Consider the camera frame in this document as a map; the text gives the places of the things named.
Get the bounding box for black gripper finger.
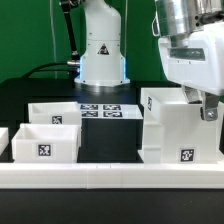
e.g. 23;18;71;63
182;86;201;104
201;92;219;122

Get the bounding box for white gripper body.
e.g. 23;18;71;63
158;22;224;96

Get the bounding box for white drawer box with knob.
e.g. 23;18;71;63
11;124;81;163

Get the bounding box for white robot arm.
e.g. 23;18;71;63
152;0;224;121

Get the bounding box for white rear drawer box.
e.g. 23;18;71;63
28;101;82;125

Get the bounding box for white block at left edge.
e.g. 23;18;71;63
0;128;9;156

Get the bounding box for white drawer cabinet frame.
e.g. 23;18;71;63
139;88;224;164

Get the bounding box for white front fence rail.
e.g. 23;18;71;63
0;163;224;189

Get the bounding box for black cable on table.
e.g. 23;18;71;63
21;61;82;79

